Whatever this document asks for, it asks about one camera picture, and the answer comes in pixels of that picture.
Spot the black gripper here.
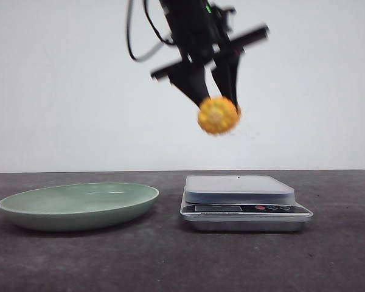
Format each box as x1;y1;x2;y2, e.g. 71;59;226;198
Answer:
151;1;269;106

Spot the yellow corn cob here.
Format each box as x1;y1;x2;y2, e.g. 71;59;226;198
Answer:
197;96;242;135

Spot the silver digital kitchen scale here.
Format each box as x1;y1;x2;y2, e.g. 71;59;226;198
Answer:
180;175;313;232

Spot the pale green plate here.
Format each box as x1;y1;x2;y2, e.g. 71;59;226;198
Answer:
0;182;159;232

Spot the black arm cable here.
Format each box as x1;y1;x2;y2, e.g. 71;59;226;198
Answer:
127;0;171;62

